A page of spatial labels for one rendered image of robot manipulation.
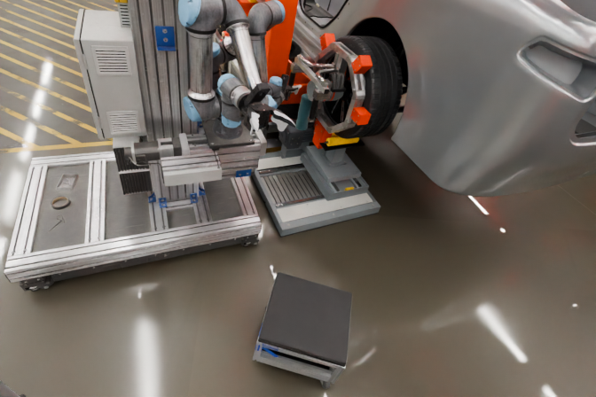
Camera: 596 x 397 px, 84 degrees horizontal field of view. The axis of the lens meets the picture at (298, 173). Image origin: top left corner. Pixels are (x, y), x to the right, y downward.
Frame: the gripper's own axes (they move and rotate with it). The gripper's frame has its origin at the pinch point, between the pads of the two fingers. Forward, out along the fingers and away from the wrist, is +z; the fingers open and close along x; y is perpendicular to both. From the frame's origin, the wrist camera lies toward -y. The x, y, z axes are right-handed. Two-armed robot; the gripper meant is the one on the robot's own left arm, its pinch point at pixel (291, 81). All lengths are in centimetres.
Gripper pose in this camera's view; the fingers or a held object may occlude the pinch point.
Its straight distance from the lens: 229.6
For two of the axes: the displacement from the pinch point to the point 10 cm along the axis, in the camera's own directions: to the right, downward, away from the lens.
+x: 9.2, 3.6, -1.6
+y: -1.8, 7.4, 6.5
